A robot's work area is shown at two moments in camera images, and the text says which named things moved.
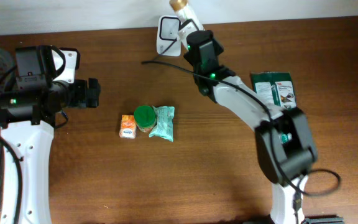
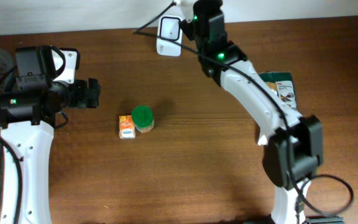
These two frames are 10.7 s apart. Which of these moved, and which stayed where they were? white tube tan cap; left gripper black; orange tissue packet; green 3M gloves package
Moved: white tube tan cap
Stayed: green 3M gloves package; orange tissue packet; left gripper black
